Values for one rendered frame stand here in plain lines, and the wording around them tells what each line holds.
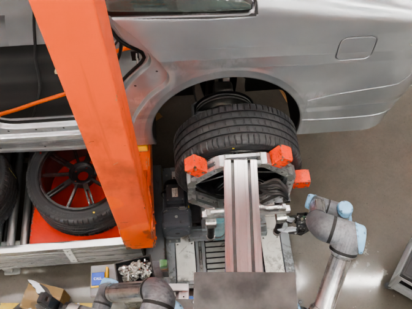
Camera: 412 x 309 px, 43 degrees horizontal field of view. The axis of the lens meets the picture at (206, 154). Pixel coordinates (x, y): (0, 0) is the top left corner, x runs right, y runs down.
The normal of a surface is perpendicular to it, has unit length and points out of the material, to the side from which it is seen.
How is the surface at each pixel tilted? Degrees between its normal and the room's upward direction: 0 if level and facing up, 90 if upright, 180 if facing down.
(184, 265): 0
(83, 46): 90
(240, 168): 0
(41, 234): 0
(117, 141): 90
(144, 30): 80
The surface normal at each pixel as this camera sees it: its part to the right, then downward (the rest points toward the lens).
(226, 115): -0.18, -0.48
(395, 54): 0.10, 0.87
